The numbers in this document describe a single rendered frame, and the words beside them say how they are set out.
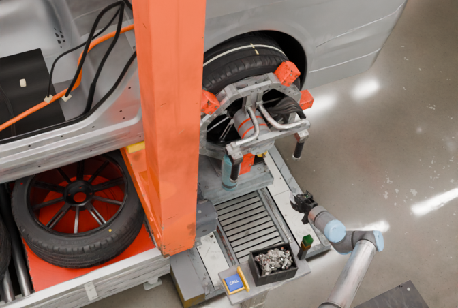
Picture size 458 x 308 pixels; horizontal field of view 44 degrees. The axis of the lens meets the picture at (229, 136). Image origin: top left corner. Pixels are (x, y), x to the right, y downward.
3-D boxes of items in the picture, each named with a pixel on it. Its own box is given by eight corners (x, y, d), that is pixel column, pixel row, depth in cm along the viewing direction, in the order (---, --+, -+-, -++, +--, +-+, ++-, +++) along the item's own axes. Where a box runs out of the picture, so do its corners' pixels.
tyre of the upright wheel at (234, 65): (302, 51, 303) (223, 11, 254) (324, 82, 291) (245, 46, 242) (223, 129, 331) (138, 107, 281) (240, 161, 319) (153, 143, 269)
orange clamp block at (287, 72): (281, 75, 269) (293, 62, 265) (289, 87, 265) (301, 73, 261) (272, 73, 264) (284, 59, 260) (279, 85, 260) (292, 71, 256)
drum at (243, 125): (255, 118, 287) (258, 101, 276) (274, 150, 276) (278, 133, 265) (230, 127, 283) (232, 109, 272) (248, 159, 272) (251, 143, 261)
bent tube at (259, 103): (286, 96, 271) (290, 81, 263) (306, 126, 262) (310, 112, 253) (253, 106, 266) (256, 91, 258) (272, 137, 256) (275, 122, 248)
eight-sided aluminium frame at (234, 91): (284, 131, 309) (301, 62, 265) (289, 140, 306) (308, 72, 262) (192, 161, 293) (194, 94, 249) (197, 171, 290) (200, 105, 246)
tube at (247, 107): (249, 108, 266) (252, 93, 257) (268, 138, 256) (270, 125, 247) (215, 118, 261) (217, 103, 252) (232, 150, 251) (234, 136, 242)
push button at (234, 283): (237, 274, 272) (237, 272, 270) (243, 287, 268) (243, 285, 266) (223, 280, 270) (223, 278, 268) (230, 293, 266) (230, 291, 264)
